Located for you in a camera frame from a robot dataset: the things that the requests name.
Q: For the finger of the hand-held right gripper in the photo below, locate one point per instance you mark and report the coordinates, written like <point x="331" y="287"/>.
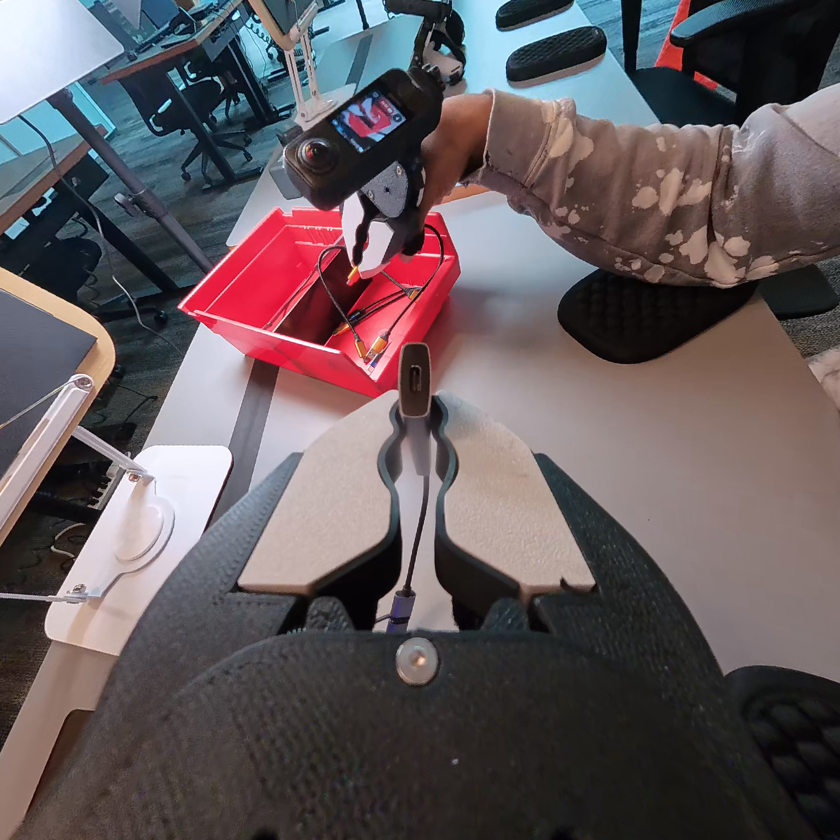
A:
<point x="351" y="223"/>
<point x="384" y="253"/>

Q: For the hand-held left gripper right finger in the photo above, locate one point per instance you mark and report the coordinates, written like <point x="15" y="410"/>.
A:
<point x="512" y="518"/>

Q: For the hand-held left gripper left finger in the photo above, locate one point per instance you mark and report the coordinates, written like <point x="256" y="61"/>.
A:
<point x="315" y="512"/>

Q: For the red plastic bin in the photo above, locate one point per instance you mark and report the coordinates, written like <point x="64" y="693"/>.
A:
<point x="262" y="275"/>

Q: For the grey usb-c adapter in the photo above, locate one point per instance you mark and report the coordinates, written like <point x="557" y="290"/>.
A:
<point x="415" y="380"/>

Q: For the person's right forearm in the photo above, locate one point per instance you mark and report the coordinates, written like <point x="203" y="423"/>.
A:
<point x="656" y="184"/>

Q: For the person's right hand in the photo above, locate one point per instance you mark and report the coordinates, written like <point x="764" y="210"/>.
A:
<point x="456" y="148"/>

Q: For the black and white device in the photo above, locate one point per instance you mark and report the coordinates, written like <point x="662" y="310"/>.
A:
<point x="446" y="59"/>

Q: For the white stand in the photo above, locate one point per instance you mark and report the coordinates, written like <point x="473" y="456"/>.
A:
<point x="308" y="85"/>
<point x="177" y="479"/>

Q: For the black office chair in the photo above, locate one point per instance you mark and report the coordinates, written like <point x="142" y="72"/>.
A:
<point x="197" y="98"/>
<point x="754" y="39"/>

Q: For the white top desk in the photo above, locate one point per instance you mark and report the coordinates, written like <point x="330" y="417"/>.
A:
<point x="46" y="52"/>

